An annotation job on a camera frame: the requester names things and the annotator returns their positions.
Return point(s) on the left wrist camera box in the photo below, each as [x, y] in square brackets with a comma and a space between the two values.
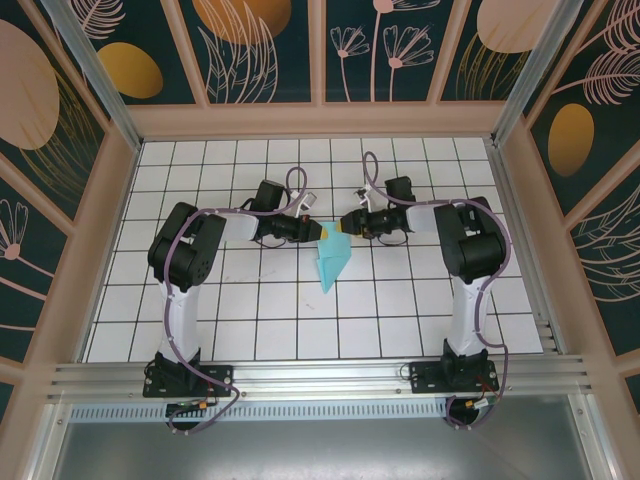
[307, 200]

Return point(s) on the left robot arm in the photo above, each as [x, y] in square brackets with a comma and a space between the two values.
[182, 320]

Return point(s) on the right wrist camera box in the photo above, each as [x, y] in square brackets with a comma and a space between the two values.
[364, 196]

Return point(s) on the grey metal sheet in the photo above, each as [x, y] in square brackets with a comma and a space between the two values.
[320, 450]

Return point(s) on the black circuit board with LED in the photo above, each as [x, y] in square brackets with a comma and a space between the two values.
[187, 407]

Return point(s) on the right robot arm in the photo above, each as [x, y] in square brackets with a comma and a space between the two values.
[470, 320]

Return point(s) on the light blue cloth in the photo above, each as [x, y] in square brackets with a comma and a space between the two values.
[332, 260]

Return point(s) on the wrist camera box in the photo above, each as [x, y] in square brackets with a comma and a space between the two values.
[307, 200]
[364, 196]

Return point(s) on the long aluminium mounting rail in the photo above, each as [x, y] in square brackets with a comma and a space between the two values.
[320, 377]

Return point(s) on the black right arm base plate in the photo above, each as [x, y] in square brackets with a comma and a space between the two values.
[425, 377]

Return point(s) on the aluminium frame post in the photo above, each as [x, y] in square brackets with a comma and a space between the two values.
[100, 85]
[535, 70]

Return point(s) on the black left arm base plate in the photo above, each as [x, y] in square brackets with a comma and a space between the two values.
[220, 377]

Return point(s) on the aluminium side track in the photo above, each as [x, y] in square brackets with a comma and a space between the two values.
[520, 235]

